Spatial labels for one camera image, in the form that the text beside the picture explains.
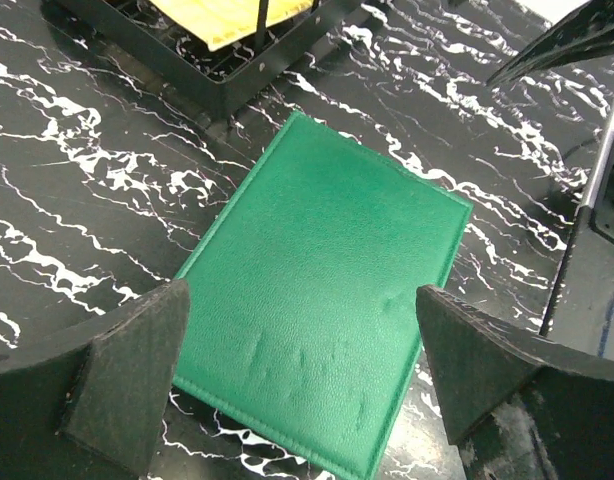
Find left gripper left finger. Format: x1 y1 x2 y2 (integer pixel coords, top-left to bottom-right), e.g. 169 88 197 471
0 279 190 479

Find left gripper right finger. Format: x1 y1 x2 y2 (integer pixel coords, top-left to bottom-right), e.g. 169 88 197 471
416 285 614 479

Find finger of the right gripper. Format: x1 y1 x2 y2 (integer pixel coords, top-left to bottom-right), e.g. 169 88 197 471
486 0 614 87

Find large green jewelry box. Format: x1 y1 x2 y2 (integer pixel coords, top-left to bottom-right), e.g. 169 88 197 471
174 112 472 479

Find yellow bamboo mat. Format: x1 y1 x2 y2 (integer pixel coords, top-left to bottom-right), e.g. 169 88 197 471
149 0 321 52

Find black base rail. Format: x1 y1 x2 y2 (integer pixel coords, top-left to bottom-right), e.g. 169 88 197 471
540 102 614 361

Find black wire dish rack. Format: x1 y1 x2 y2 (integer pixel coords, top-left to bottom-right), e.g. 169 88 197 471
41 1 360 119

